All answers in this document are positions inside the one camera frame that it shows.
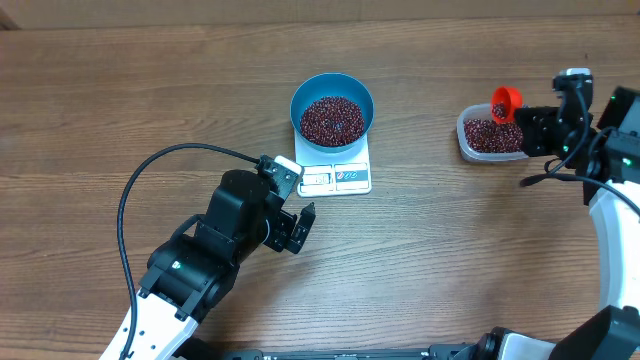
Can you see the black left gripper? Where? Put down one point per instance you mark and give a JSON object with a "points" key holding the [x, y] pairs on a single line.
{"points": [[285, 223]]}

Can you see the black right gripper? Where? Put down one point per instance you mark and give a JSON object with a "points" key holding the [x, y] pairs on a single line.
{"points": [[536, 134]]}

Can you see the red scoop with blue handle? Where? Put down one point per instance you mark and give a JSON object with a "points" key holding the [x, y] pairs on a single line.
{"points": [[504, 102]]}

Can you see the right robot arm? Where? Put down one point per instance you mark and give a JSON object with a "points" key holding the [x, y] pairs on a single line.
{"points": [[605, 159]]}

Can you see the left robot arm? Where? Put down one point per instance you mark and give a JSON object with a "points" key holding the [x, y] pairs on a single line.
{"points": [[194, 270]]}

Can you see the white digital kitchen scale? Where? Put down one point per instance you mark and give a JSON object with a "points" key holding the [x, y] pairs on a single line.
{"points": [[331, 173]]}

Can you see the red beans in bowl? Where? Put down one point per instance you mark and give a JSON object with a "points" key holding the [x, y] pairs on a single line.
{"points": [[332, 121]]}

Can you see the blue plastic bowl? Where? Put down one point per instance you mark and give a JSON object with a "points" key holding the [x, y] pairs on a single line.
{"points": [[332, 84]]}

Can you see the red adzuki beans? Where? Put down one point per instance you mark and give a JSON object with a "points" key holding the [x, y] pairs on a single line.
{"points": [[483, 139]]}

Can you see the clear plastic container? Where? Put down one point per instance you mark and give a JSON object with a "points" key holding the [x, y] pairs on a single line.
{"points": [[467, 155]]}

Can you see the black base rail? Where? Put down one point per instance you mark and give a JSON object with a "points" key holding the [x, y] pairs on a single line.
{"points": [[345, 354]]}

